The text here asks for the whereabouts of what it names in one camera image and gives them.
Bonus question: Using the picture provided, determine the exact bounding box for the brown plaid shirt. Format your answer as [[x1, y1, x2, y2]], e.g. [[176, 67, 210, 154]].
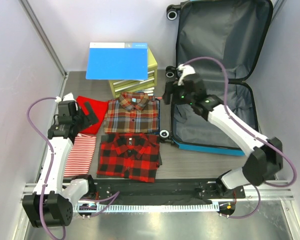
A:
[[103, 92, 158, 134]]

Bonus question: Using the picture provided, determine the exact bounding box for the blue plaid shirt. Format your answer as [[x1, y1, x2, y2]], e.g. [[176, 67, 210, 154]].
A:
[[153, 98, 161, 135]]

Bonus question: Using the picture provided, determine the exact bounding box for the red black checked shirt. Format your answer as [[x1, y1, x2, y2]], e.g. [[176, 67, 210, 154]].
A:
[[96, 132, 161, 184]]

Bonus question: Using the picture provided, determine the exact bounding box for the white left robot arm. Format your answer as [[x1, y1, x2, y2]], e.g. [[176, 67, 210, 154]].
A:
[[22, 94, 99, 229]]

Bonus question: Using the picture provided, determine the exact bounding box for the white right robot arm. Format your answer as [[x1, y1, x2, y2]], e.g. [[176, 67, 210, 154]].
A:
[[162, 73, 283, 198]]

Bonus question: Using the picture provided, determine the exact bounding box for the red white striped garment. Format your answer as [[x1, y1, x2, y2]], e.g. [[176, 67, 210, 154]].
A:
[[63, 133, 97, 178]]

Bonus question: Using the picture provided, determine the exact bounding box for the yellow-green drawer organizer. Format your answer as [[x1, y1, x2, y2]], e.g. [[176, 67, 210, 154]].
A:
[[108, 48, 158, 98]]

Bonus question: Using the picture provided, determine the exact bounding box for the blue white flat box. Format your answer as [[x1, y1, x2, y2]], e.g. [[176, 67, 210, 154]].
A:
[[85, 42, 148, 81]]

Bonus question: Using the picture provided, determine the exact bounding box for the blue open suitcase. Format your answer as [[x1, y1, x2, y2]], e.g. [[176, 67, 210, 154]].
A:
[[166, 0, 273, 156]]

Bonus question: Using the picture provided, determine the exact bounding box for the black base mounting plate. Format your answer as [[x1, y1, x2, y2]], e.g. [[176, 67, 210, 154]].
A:
[[93, 178, 246, 205]]

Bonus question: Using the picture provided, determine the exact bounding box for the slotted cable duct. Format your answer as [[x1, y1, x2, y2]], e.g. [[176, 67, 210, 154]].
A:
[[75, 202, 220, 214]]

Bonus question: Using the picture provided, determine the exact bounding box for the aluminium corner post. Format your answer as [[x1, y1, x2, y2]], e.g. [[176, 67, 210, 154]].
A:
[[17, 0, 68, 78]]

